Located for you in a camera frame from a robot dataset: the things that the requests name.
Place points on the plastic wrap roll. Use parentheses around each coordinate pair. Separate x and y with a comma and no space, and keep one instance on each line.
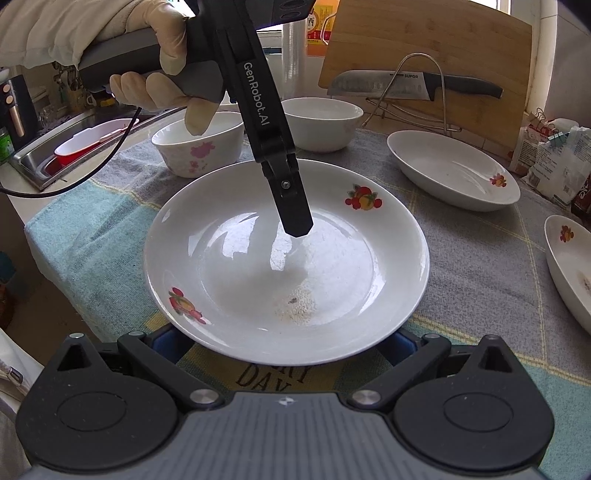
(295,60)

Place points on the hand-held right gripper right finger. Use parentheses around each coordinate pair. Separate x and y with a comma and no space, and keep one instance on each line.
(399,348)

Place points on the person's grey jacket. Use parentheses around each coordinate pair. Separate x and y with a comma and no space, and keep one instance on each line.
(14,406)

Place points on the utensil holder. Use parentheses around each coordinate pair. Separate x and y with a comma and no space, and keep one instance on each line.
(74,92)

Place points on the green dish soap bottle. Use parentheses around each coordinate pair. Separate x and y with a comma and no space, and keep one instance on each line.
(5,147)

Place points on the red and white basin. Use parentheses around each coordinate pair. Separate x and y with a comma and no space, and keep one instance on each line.
(69,159)

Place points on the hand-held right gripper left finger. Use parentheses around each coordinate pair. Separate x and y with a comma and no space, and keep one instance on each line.
(164,346)

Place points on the white printed food bag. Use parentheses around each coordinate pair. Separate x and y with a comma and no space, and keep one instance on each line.
(563,170)

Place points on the grey and teal dish mat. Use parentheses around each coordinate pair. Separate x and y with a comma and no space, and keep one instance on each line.
(485,258)

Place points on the orange cooking oil bottle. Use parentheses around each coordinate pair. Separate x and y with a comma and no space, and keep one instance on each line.
(321,27)

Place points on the white plate fruit print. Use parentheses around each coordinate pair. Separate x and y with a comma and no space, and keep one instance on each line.
(570,272)
(221,258)
(443,170)

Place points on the person's left hand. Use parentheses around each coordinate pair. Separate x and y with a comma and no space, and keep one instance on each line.
(173,46)

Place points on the white bowl pink flowers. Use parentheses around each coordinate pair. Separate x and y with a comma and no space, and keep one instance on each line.
(323,134)
(229,108)
(175,157)

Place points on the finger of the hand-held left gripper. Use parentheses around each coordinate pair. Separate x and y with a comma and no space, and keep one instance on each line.
(291,203)

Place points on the green binder clip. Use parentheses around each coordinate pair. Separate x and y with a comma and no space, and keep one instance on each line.
(557,137)

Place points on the orange and white food bag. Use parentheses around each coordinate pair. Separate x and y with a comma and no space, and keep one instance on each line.
(524,152)

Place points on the wooden cutting board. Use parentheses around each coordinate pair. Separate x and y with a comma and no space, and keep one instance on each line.
(415,37)

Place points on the black kitchen appliance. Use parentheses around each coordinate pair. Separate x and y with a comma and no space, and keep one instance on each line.
(18,115)

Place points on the person's left forearm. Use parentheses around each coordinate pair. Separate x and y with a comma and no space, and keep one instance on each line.
(55,27)

